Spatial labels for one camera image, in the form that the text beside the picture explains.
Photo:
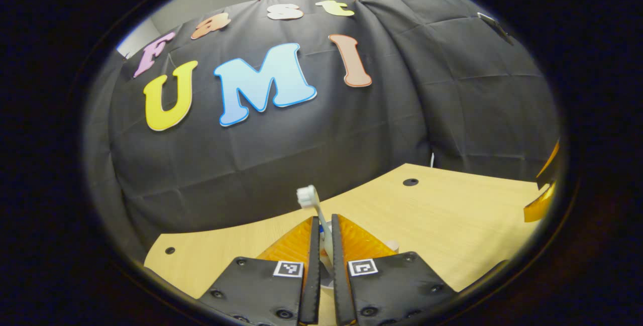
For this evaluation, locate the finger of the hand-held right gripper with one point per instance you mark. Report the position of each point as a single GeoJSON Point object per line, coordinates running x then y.
{"type": "Point", "coordinates": [548, 175]}
{"type": "Point", "coordinates": [540, 208]}

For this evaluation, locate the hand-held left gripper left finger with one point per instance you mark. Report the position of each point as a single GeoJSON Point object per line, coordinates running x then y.
{"type": "Point", "coordinates": [311, 286]}

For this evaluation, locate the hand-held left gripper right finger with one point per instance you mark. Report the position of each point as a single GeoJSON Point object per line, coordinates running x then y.
{"type": "Point", "coordinates": [340, 286]}

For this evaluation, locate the wooden desktop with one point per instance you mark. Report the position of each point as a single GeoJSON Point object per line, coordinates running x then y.
{"type": "Point", "coordinates": [452, 225]}

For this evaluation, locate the white toothbrush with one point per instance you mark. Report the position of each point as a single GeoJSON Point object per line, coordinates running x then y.
{"type": "Point", "coordinates": [307, 196]}

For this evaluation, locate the black backdrop cloth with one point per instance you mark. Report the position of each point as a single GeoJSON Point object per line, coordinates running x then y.
{"type": "Point", "coordinates": [301, 155]}

